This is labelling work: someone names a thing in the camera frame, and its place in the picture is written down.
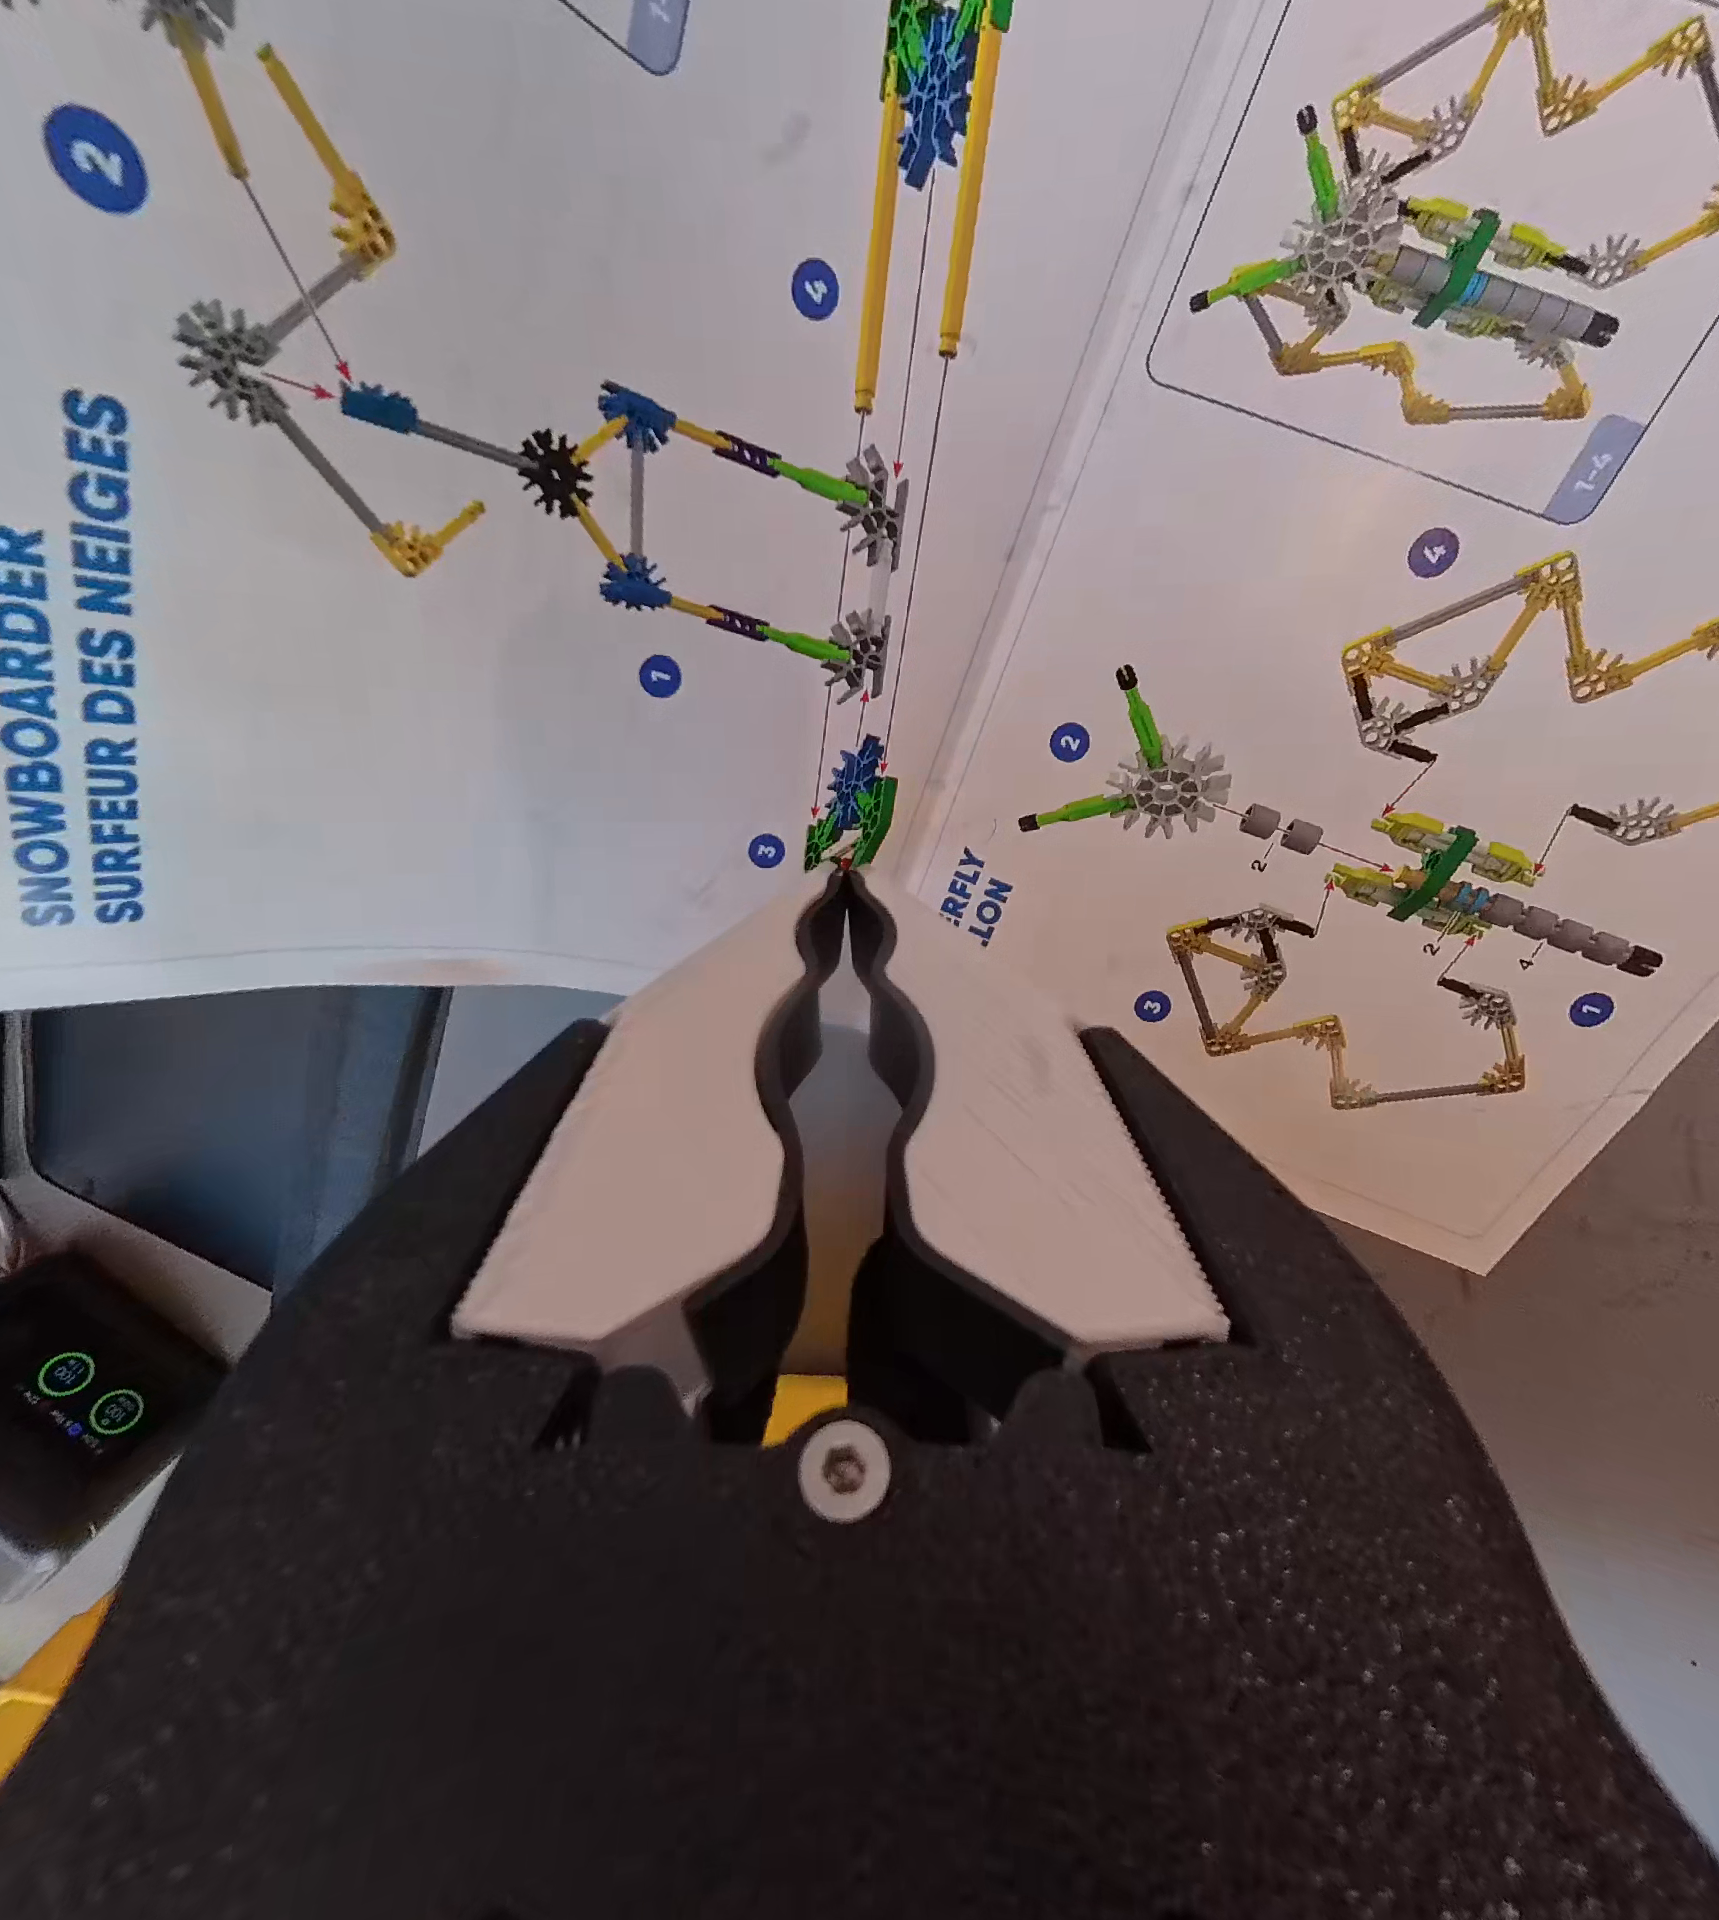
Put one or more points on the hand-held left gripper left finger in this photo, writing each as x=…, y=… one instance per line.
x=634, y=1186

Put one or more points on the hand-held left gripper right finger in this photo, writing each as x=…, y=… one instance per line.
x=1053, y=1186

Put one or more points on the white instruction sheet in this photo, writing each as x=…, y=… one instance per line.
x=424, y=753

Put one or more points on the grey desk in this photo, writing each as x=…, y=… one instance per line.
x=1668, y=1426

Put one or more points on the dark blue panel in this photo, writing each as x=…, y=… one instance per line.
x=242, y=1095

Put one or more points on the black device with display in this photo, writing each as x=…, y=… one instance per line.
x=35, y=1321

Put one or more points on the yellow plastic bin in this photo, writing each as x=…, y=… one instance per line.
x=2, y=1713

